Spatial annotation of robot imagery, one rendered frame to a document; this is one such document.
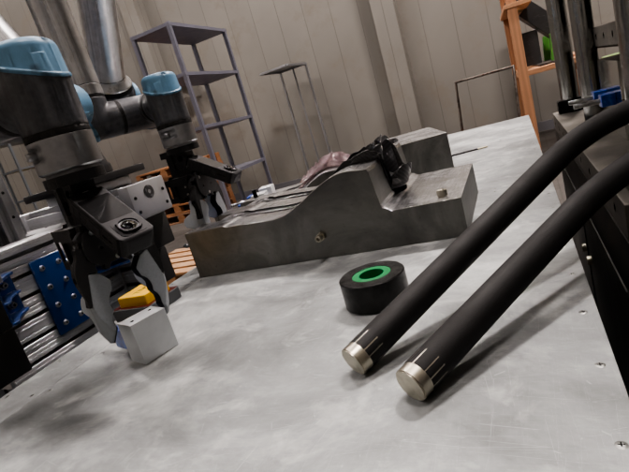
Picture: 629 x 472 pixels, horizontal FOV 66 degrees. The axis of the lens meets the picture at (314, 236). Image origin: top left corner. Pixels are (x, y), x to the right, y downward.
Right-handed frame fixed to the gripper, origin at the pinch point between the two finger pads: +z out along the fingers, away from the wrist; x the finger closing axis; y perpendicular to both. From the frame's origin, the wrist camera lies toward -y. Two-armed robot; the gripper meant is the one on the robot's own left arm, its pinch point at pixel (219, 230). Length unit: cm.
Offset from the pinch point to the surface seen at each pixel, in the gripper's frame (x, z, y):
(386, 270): 38, 1, -46
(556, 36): -107, -21, -84
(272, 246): 18.6, 1.0, -21.7
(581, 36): -66, -18, -86
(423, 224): 20, 2, -48
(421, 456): 65, 5, -53
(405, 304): 50, 1, -50
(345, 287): 42, 1, -42
